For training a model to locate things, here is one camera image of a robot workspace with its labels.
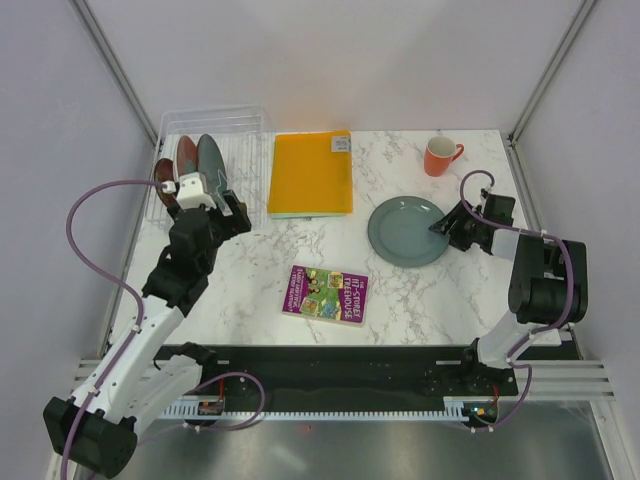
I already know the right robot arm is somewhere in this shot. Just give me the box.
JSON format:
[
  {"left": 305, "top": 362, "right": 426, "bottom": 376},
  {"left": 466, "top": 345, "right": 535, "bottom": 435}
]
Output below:
[{"left": 429, "top": 190, "right": 588, "bottom": 394}]

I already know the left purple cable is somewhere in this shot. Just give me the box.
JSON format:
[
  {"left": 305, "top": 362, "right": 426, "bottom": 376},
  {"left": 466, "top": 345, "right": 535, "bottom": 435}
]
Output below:
[{"left": 59, "top": 179, "right": 181, "bottom": 476}]

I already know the white wire dish rack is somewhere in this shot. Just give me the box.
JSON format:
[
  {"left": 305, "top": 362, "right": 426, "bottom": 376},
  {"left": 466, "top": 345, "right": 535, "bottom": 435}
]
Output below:
[{"left": 155, "top": 104, "right": 274, "bottom": 230}]

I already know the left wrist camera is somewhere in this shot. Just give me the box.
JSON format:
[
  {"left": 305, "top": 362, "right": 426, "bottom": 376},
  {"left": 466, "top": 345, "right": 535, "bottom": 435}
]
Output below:
[{"left": 176, "top": 172, "right": 217, "bottom": 210}]

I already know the orange folder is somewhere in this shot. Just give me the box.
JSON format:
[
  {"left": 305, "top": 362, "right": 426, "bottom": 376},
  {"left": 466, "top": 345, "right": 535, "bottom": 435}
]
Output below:
[{"left": 267, "top": 131, "right": 353, "bottom": 218}]

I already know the grey-green plate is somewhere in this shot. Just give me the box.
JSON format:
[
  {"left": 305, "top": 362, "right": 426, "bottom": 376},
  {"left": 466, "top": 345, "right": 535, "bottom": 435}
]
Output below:
[{"left": 367, "top": 196, "right": 448, "bottom": 268}]

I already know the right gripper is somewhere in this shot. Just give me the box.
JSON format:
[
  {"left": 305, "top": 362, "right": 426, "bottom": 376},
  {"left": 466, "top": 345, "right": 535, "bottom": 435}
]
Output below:
[{"left": 429, "top": 200, "right": 487, "bottom": 253}]

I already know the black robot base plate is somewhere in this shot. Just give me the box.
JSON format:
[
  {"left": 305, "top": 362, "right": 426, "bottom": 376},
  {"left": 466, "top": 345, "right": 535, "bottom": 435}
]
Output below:
[{"left": 149, "top": 343, "right": 576, "bottom": 416}]

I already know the orange mug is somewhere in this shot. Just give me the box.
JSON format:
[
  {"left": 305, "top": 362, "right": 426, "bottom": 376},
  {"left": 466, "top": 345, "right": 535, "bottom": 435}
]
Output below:
[{"left": 424, "top": 136, "right": 465, "bottom": 177}]

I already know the dark blue floral plate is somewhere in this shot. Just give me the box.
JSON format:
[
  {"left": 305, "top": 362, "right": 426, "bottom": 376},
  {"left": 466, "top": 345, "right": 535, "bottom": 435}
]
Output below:
[{"left": 197, "top": 134, "right": 228, "bottom": 206}]

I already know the purple Treehouse book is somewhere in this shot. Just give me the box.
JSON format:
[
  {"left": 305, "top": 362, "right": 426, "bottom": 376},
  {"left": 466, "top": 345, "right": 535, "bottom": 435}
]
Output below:
[{"left": 281, "top": 265, "right": 369, "bottom": 327}]

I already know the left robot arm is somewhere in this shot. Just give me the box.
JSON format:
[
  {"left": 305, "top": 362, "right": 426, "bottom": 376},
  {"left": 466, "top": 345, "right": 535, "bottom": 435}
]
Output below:
[{"left": 43, "top": 186, "right": 251, "bottom": 479}]

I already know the white cable duct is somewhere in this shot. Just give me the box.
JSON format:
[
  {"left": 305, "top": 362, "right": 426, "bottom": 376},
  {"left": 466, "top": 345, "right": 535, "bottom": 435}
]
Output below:
[{"left": 159, "top": 396, "right": 498, "bottom": 422}]

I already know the red plate with blue flower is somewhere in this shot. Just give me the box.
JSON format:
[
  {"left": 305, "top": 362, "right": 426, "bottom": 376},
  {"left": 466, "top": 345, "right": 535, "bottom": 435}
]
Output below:
[{"left": 175, "top": 135, "right": 199, "bottom": 178}]

